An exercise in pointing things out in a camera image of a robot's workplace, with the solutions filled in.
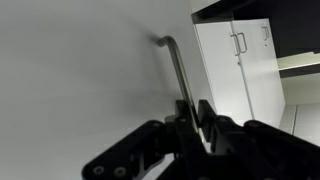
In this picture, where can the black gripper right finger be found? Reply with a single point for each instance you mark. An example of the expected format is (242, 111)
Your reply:
(260, 150)

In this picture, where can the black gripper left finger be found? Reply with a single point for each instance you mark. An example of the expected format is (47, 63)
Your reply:
(140, 150)

